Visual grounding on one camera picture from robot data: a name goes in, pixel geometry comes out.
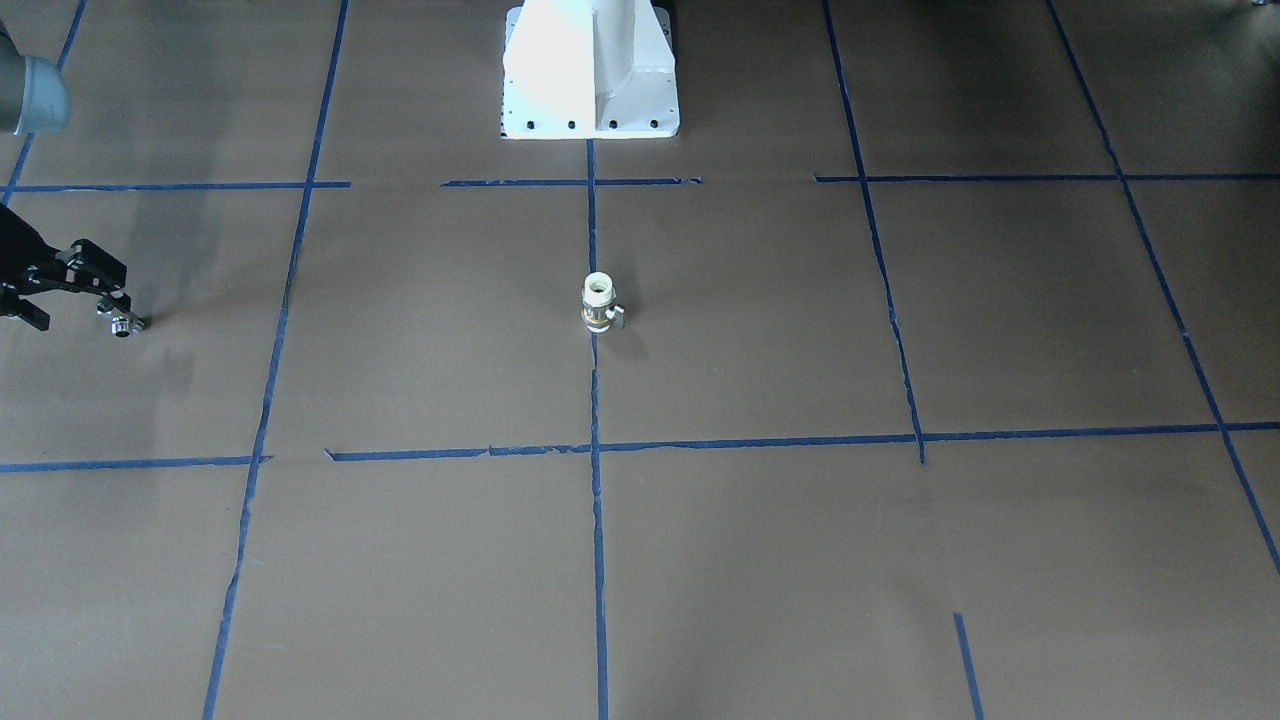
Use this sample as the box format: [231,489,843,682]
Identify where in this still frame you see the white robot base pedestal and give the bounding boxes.
[500,1,681,141]

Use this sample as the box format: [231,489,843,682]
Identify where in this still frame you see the white PPR brass valve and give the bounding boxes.
[581,272,626,334]

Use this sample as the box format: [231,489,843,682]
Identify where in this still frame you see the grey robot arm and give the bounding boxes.
[1,26,146,338]

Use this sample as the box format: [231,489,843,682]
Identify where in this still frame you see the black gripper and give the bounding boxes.
[0,205,131,332]

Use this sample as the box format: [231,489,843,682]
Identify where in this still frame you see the chrome tee pipe fitting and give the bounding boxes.
[96,293,148,338]

